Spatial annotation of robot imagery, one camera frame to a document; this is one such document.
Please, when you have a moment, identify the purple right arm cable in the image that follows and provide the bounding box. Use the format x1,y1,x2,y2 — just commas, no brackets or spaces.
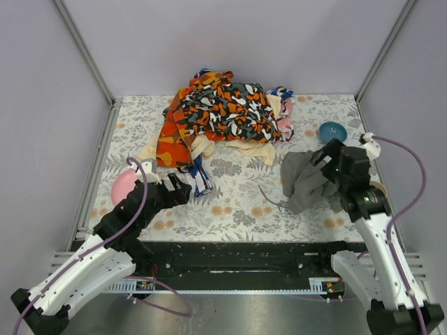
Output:
328,135,429,335

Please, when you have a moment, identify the black orange white patterned cloth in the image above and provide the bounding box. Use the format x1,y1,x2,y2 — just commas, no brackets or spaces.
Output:
181,83,281,143

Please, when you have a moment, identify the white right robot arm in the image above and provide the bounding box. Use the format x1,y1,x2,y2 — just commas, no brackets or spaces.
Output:
311,133,445,334

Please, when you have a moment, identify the blue bowl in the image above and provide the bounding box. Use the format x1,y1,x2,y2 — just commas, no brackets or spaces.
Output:
318,121,347,144

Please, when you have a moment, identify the grey cloth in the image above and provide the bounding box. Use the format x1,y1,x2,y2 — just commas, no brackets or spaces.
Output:
259,150,343,215

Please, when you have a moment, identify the beige cup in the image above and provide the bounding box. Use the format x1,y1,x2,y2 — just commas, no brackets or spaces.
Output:
369,180,388,197

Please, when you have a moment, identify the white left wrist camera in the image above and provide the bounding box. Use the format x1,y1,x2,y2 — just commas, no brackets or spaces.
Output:
128,158,162,184

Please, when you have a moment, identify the orange red camouflage cloth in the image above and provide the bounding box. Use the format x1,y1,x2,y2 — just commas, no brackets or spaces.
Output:
156,69,234,168

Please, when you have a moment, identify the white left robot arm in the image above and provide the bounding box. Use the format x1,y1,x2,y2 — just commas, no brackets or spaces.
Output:
10,173,191,334

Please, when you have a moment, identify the pink white cloth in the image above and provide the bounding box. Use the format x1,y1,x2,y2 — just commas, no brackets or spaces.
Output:
268,95,294,142

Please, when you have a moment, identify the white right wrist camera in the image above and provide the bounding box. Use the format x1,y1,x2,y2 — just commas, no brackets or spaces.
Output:
360,133,381,161

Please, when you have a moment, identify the pink plate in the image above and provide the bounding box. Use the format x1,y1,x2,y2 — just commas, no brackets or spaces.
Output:
110,169,138,206

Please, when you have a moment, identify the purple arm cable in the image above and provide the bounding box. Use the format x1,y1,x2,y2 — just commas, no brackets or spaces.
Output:
12,156,195,335
328,135,429,335

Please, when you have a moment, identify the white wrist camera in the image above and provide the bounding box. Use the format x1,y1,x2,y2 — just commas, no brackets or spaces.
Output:
128,158,162,184
360,133,381,161

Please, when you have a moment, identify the blue white patterned cloth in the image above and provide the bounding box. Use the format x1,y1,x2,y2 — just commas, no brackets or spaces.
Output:
178,155,213,198

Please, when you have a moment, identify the cream beige cloth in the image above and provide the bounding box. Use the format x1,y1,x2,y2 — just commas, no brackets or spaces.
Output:
136,135,276,166

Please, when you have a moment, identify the white slotted cable duct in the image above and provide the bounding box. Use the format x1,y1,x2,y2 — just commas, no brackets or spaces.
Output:
103,279,154,295

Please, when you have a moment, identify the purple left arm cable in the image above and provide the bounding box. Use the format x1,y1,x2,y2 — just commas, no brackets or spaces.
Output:
12,156,195,335

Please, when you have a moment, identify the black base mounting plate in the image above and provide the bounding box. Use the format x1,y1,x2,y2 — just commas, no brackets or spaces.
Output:
137,241,365,292

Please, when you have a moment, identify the blue white cloth behind pile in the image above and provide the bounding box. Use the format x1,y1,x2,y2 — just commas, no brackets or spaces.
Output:
267,87,293,101

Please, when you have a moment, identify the floral patterned table mat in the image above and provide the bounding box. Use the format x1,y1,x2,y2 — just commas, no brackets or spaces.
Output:
82,94,364,242

